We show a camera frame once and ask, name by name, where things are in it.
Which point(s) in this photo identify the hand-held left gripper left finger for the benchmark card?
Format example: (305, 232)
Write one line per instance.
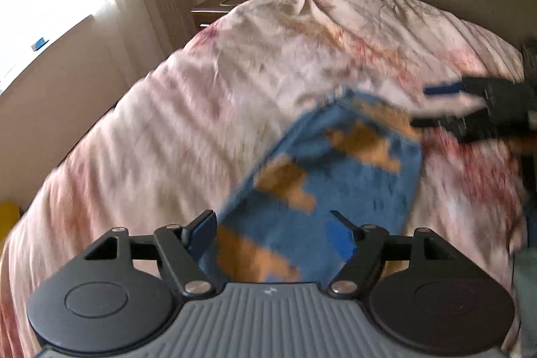
(202, 233)

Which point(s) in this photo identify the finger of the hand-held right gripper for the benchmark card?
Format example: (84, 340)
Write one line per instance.
(444, 90)
(434, 122)

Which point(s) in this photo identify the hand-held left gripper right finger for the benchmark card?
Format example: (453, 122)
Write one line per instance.
(343, 237)

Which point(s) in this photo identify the pink patterned blanket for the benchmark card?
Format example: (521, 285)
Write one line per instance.
(176, 102)

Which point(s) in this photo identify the yellow object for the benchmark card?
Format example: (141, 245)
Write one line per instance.
(8, 221)

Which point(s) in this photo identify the dark wooden nightstand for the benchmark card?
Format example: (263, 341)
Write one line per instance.
(218, 8)

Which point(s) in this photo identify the small blue box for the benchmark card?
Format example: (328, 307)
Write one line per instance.
(40, 44)

